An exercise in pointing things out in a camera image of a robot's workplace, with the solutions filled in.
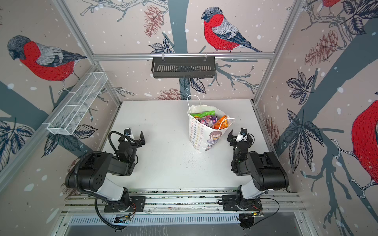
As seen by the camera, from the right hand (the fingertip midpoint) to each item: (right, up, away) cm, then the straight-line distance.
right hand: (241, 130), depth 90 cm
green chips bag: (-24, +10, -4) cm, 26 cm away
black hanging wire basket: (-37, +45, +17) cm, 61 cm away
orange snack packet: (-12, +5, -10) cm, 17 cm away
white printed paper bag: (-24, -3, -9) cm, 26 cm away
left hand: (-66, +1, 0) cm, 66 cm away
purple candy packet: (-21, +7, -12) cm, 25 cm away
